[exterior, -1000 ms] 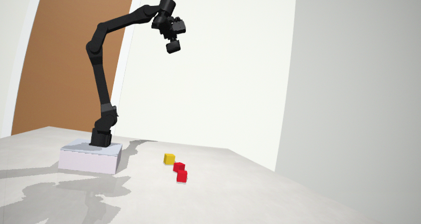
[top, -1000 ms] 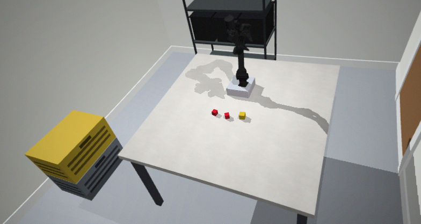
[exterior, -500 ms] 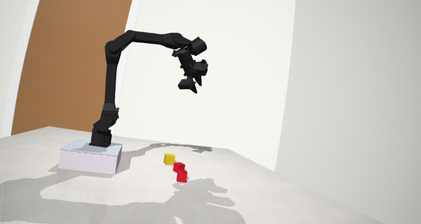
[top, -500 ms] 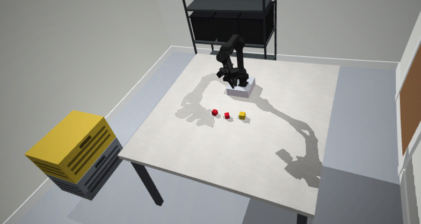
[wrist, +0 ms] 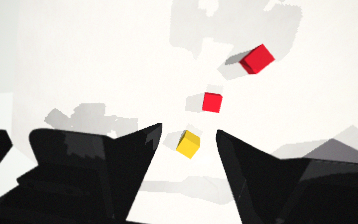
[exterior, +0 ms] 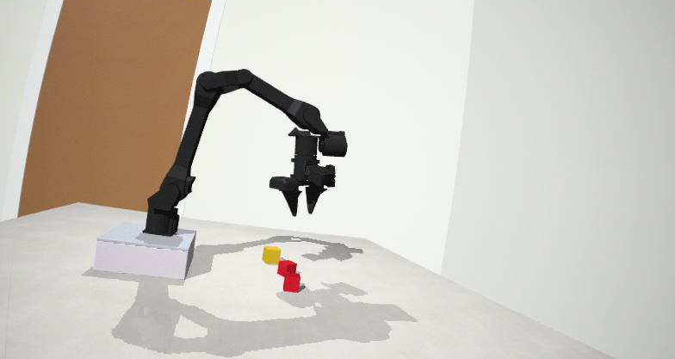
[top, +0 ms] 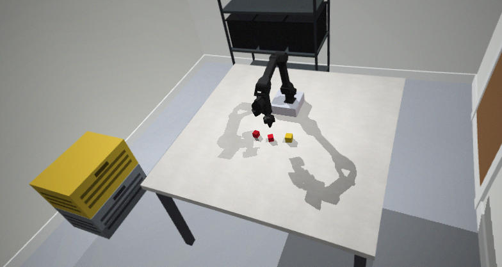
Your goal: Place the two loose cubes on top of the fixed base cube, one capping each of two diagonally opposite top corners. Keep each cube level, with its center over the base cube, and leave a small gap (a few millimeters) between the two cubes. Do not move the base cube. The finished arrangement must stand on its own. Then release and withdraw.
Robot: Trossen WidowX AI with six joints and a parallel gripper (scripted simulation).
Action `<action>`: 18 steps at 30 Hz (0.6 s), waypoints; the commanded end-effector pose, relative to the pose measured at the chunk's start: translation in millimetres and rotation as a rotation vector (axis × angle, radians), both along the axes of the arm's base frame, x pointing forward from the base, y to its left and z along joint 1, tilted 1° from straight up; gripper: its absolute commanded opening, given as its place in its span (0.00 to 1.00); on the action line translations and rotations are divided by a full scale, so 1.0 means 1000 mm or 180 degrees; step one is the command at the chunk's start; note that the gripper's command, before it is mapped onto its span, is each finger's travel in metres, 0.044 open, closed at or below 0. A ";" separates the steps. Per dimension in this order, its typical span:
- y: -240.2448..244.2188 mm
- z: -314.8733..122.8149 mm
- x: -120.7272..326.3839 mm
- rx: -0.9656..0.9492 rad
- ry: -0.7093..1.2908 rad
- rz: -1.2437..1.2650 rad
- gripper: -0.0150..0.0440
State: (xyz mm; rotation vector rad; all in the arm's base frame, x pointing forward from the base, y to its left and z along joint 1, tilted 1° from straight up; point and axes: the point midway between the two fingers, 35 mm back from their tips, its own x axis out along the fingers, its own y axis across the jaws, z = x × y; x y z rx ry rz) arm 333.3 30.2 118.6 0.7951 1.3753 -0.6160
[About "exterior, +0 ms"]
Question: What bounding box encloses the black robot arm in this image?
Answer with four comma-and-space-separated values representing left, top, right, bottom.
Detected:
143, 69, 348, 237

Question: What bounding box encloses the red cube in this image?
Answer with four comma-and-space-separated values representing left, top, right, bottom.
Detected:
283, 272, 300, 293
277, 260, 297, 277

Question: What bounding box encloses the yellow cube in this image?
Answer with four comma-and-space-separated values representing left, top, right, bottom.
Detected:
262, 246, 281, 264

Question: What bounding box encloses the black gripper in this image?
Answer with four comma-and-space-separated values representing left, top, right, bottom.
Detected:
269, 154, 328, 217

